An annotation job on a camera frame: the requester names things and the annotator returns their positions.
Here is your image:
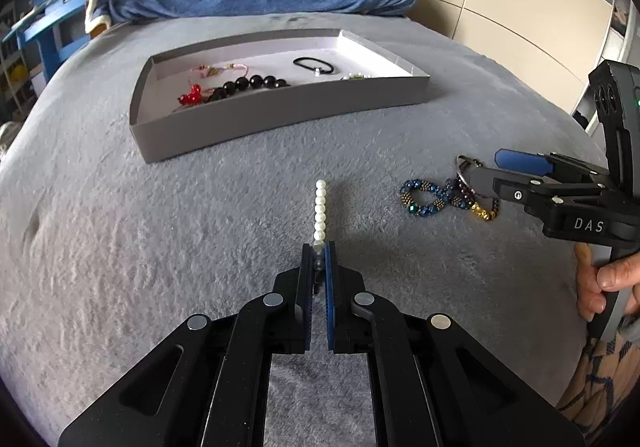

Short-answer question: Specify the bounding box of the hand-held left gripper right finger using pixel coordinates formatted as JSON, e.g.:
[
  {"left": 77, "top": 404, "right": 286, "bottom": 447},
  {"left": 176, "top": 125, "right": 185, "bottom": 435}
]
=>
[{"left": 322, "top": 241, "right": 586, "bottom": 447}]

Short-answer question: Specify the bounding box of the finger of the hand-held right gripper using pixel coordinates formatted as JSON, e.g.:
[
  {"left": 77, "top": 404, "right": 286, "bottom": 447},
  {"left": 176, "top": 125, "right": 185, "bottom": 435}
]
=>
[
  {"left": 467, "top": 168, "right": 547, "bottom": 214},
  {"left": 494, "top": 148, "right": 614, "bottom": 188}
]

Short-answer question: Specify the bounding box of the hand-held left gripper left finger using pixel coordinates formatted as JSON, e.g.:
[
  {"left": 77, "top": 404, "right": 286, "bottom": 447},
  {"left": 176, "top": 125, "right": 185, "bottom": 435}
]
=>
[{"left": 57, "top": 243, "right": 321, "bottom": 447}]

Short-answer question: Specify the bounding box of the dark purple gold bead bracelet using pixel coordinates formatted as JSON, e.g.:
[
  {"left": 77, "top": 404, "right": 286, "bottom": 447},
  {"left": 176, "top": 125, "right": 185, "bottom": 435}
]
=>
[{"left": 444, "top": 177, "right": 502, "bottom": 224}]

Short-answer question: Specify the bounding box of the thin grey hair tie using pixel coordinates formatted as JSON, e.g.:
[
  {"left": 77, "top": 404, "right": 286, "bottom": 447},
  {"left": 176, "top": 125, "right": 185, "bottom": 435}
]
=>
[{"left": 454, "top": 154, "right": 484, "bottom": 188}]

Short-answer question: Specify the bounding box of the white pearl bracelet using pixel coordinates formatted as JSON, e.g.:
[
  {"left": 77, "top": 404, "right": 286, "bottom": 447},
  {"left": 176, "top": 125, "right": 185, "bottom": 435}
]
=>
[{"left": 311, "top": 180, "right": 329, "bottom": 278}]

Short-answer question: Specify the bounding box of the grey cardboard box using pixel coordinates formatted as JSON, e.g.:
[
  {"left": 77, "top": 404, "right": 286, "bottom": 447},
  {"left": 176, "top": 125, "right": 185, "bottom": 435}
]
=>
[{"left": 129, "top": 28, "right": 432, "bottom": 164}]

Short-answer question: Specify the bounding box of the black bead bracelet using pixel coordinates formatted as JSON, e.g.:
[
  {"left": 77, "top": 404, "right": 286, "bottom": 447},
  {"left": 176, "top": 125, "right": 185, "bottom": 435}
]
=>
[{"left": 206, "top": 75, "right": 292, "bottom": 103}]

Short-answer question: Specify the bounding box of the black hair tie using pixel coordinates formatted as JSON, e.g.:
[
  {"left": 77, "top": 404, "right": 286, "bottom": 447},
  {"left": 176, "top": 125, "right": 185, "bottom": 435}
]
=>
[{"left": 292, "top": 56, "right": 335, "bottom": 76}]

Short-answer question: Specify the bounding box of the red bead bracelet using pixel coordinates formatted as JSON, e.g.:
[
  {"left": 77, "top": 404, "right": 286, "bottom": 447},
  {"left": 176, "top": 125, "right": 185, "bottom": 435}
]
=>
[{"left": 175, "top": 83, "right": 204, "bottom": 108}]

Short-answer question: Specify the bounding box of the pink cord bracelet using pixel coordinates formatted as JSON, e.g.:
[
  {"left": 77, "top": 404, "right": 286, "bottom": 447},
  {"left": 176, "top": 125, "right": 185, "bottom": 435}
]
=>
[{"left": 189, "top": 63, "right": 252, "bottom": 79}]

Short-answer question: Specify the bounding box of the person's right hand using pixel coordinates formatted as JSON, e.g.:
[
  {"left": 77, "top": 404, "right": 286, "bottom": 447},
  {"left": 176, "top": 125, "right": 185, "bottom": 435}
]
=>
[{"left": 574, "top": 243, "right": 640, "bottom": 324}]

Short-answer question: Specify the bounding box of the white shelf unit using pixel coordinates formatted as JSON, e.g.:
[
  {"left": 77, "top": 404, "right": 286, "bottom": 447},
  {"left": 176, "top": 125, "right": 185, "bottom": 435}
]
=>
[{"left": 569, "top": 0, "right": 637, "bottom": 138}]

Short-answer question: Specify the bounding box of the beige wardrobe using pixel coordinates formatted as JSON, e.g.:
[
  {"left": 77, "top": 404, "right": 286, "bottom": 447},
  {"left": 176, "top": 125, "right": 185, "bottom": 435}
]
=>
[{"left": 391, "top": 0, "right": 619, "bottom": 128}]

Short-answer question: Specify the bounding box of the patterned clothing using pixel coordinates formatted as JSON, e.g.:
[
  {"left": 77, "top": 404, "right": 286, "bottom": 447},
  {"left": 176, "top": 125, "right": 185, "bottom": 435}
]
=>
[{"left": 554, "top": 316, "right": 640, "bottom": 434}]

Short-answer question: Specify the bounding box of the grey bag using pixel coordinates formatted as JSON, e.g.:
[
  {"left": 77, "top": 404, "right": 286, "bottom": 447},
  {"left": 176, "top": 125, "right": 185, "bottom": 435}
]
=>
[{"left": 0, "top": 121, "right": 22, "bottom": 164}]

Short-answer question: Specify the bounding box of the white yellow cloth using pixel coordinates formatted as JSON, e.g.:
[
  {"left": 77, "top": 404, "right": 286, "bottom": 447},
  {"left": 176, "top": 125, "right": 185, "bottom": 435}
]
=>
[{"left": 84, "top": 0, "right": 112, "bottom": 36}]

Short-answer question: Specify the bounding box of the blue desk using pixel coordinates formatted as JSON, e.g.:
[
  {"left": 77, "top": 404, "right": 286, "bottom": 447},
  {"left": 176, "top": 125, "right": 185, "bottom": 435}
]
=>
[{"left": 1, "top": 0, "right": 132, "bottom": 84}]

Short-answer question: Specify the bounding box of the blue bead bracelet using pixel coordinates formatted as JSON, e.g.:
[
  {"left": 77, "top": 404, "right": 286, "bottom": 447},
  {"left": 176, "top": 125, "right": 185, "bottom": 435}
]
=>
[{"left": 399, "top": 179, "right": 454, "bottom": 218}]

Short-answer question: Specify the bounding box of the white wire rack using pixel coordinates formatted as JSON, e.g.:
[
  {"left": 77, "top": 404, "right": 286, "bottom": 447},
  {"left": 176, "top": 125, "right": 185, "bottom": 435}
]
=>
[{"left": 0, "top": 1, "right": 42, "bottom": 124}]

